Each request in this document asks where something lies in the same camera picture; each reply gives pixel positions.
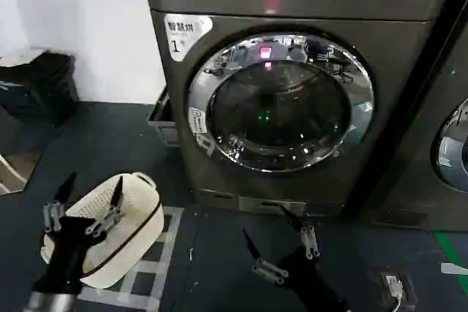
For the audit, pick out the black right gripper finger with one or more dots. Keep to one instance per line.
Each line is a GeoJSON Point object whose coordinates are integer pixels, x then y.
{"type": "Point", "coordinates": [268, 270]}
{"type": "Point", "coordinates": [310, 240]}

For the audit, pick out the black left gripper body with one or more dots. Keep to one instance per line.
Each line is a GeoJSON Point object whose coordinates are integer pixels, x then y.
{"type": "Point", "coordinates": [69, 250]}

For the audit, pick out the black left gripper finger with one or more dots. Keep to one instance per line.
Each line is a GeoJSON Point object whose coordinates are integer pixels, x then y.
{"type": "Point", "coordinates": [116, 195]}
{"type": "Point", "coordinates": [55, 213]}

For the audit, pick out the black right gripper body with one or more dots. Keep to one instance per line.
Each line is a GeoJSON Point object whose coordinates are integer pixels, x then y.
{"type": "Point", "coordinates": [311, 286]}

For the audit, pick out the white perforated laundry basket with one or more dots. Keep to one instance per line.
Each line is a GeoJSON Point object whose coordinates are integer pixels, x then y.
{"type": "Point", "coordinates": [139, 231]}

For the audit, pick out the grey plastic crate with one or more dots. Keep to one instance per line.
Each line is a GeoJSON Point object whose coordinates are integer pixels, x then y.
{"type": "Point", "coordinates": [164, 122]}

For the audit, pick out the black floor socket box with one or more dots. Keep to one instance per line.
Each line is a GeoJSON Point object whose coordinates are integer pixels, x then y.
{"type": "Point", "coordinates": [407, 286]}

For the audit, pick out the small white door label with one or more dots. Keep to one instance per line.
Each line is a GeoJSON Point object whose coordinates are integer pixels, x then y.
{"type": "Point", "coordinates": [197, 120]}

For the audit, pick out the black waste bin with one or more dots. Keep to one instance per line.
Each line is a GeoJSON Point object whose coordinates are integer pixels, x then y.
{"type": "Point", "coordinates": [55, 85]}

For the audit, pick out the round glass dryer door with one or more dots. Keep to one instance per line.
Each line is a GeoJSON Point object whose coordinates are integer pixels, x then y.
{"type": "Point", "coordinates": [278, 107]}
{"type": "Point", "coordinates": [453, 147]}

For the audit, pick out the white number sticker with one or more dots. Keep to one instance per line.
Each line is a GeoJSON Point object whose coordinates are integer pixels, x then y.
{"type": "Point", "coordinates": [181, 34]}

